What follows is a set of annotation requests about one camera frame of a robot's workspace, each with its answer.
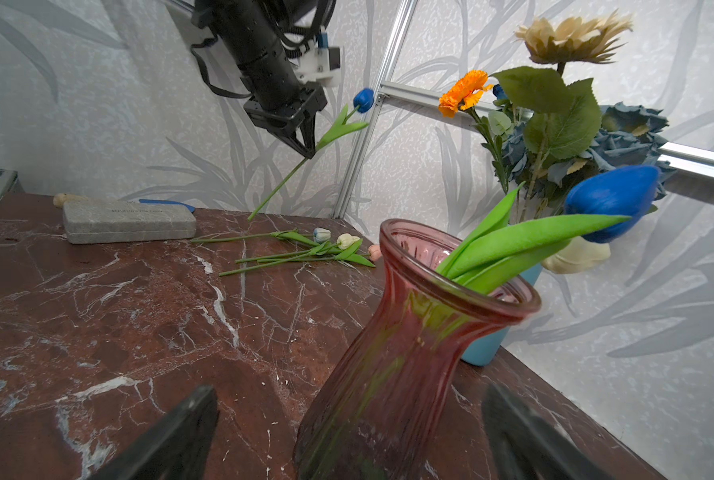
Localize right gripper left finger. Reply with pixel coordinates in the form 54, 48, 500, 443
92, 385, 219, 479

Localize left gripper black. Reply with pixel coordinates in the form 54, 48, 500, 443
244, 82, 327, 159

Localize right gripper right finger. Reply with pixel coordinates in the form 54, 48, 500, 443
481, 384, 611, 480

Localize blue tulip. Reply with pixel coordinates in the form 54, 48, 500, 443
248, 88, 375, 221
436, 165, 660, 294

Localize teal cylindrical vase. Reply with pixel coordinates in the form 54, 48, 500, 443
461, 264, 543, 367

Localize red glass vase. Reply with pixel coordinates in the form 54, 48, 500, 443
294, 219, 541, 479

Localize orange marigold flower stem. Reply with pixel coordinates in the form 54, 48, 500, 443
438, 70, 510, 193

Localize cream white tulip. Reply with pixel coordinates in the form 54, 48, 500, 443
541, 237, 611, 275

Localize dark blue rose stem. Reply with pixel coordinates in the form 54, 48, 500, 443
492, 84, 508, 100

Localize beige sunflower stem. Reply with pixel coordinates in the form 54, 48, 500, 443
495, 12, 633, 221

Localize light blue rose bouquet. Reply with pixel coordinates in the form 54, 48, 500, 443
503, 102, 675, 220

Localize white blue-tinted tulip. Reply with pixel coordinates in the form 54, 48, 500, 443
190, 229, 319, 247

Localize pale yellow tulip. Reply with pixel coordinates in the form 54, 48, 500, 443
261, 233, 363, 257

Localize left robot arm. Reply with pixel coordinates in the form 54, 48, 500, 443
190, 0, 342, 158

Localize blue hand shovel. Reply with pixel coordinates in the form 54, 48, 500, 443
138, 199, 196, 213

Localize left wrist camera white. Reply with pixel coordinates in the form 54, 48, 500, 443
294, 32, 342, 88

